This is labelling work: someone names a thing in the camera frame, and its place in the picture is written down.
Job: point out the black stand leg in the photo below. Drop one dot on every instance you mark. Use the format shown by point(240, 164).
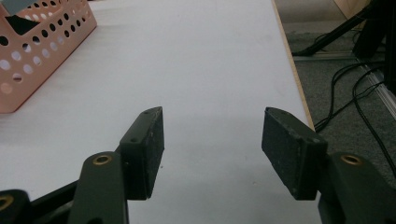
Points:
point(333, 34)

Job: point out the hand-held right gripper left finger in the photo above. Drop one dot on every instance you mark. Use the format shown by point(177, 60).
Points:
point(141, 155)

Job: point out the light wooden panel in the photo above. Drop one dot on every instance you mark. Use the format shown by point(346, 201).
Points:
point(350, 6)

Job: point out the pink perforated plastic basket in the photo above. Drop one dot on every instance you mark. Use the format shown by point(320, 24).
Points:
point(37, 53)

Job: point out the grey object in basket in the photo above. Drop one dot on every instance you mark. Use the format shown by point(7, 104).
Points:
point(17, 5)

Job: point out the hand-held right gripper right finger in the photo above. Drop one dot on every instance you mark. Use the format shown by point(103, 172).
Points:
point(291, 152)

